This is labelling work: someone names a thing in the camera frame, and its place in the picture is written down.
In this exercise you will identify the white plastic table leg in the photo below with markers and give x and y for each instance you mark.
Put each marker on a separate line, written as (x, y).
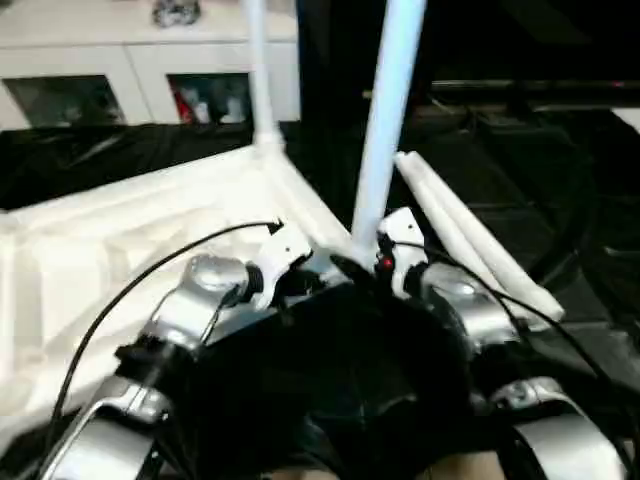
(440, 210)
(390, 125)
(262, 65)
(480, 235)

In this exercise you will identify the white plastic table top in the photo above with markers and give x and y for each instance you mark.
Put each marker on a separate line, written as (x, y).
(100, 240)

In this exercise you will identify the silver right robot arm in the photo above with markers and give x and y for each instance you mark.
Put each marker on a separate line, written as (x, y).
(475, 310)

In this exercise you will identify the black plastic mat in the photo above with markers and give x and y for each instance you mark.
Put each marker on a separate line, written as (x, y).
(550, 190)

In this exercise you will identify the black case with label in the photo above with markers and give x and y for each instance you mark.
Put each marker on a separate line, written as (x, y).
(340, 60)

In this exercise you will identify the red white bottle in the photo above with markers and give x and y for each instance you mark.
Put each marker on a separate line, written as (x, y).
(187, 105)

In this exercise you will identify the black television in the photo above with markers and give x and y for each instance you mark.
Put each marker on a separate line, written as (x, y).
(525, 85)

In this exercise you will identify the white flat board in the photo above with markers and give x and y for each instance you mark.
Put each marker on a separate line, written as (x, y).
(629, 120)

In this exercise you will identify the white glass-door cabinet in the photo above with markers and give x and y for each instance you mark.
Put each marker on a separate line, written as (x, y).
(125, 55)

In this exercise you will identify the shiny crumpled plastic bundle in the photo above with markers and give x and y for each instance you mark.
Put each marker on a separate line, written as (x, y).
(176, 11)

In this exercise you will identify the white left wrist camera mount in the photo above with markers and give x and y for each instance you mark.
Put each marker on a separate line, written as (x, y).
(280, 255)

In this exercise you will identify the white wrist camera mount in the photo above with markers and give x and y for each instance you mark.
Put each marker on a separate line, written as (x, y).
(405, 230)
(280, 255)

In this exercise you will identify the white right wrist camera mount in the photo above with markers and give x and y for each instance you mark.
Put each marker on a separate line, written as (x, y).
(405, 230)

